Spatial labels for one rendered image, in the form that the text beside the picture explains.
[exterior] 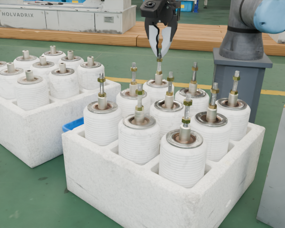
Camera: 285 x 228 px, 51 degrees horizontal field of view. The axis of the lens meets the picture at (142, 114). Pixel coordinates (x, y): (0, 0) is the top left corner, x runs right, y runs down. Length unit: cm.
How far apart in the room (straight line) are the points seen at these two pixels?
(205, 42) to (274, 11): 158
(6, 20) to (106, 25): 94
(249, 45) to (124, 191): 64
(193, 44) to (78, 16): 101
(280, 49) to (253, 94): 148
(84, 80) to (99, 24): 161
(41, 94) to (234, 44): 64
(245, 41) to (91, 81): 54
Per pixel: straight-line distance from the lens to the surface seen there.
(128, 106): 79
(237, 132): 79
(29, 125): 92
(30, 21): 292
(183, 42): 246
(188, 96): 57
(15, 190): 92
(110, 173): 69
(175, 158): 58
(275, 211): 80
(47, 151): 99
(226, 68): 105
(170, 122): 72
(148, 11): 77
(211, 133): 67
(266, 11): 90
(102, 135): 72
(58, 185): 90
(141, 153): 66
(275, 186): 76
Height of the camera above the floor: 55
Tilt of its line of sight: 25 degrees down
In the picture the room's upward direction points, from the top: 1 degrees clockwise
